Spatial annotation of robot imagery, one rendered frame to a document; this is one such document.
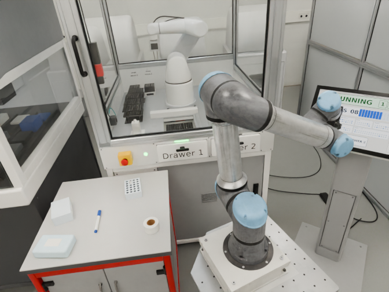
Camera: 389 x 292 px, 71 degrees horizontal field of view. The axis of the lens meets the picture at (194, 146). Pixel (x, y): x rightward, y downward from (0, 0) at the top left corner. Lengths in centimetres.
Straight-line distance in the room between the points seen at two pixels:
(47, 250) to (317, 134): 113
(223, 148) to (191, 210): 106
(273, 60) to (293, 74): 369
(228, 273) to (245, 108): 60
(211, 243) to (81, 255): 55
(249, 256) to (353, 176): 89
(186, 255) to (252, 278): 115
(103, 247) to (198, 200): 78
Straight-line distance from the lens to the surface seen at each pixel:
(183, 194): 183
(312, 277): 120
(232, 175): 99
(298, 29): 504
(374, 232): 257
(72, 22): 143
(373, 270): 232
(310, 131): 89
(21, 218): 185
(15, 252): 207
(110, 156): 165
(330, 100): 107
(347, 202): 186
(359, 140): 155
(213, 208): 195
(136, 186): 153
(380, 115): 158
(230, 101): 74
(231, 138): 91
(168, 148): 158
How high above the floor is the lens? 172
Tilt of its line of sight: 31 degrees down
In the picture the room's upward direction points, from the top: 4 degrees counter-clockwise
